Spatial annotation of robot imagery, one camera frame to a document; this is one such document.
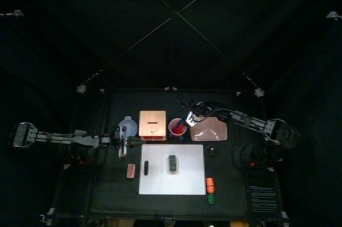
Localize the nori wrapped toy sushi roll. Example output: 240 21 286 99
167 154 179 173

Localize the red plastic cup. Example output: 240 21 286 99
167 117 190 137

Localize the grey ceramic bowl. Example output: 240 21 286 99
116 115 139 139

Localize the red topped toy nigiri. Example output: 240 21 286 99
125 163 136 180

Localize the white cutting board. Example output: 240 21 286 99
138 143 207 196

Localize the black plate with white text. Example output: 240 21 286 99
246 174 284 219

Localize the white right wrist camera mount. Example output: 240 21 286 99
188 110 200 127

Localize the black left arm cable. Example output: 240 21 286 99
71 143 104 167

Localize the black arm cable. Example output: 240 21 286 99
234 142 271 170
71 143 104 167

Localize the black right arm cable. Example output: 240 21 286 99
234 142 271 170

